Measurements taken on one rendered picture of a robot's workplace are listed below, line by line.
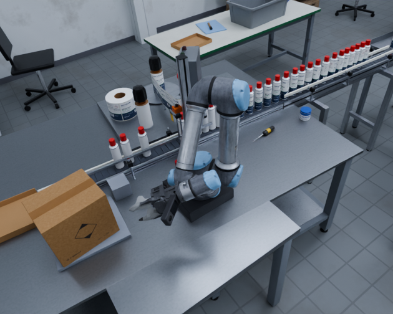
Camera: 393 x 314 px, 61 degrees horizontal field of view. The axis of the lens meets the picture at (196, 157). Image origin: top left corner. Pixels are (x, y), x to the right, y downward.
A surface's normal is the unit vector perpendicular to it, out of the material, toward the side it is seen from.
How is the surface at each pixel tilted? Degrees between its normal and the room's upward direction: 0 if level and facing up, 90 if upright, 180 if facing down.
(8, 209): 0
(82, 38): 90
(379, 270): 0
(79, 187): 0
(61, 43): 90
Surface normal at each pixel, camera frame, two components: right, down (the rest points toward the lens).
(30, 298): -0.08, -0.74
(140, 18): 0.56, 0.52
